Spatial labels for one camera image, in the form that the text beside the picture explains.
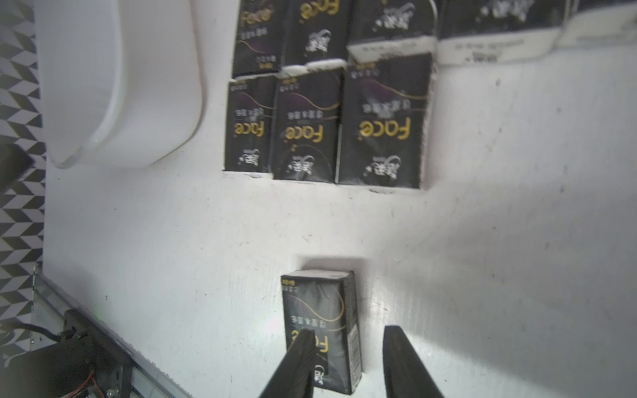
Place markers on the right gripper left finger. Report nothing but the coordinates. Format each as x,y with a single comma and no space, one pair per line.
294,377

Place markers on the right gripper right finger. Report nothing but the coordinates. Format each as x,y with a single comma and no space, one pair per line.
405,375

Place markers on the black pocket tissue pack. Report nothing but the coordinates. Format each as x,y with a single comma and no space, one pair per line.
306,127
392,28
492,32
260,37
599,23
316,31
383,122
325,301
250,111

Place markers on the white plastic storage box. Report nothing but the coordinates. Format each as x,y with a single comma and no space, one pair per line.
120,80

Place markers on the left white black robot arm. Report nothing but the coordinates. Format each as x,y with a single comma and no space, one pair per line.
14,163

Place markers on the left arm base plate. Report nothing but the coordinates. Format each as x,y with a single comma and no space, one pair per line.
83,359

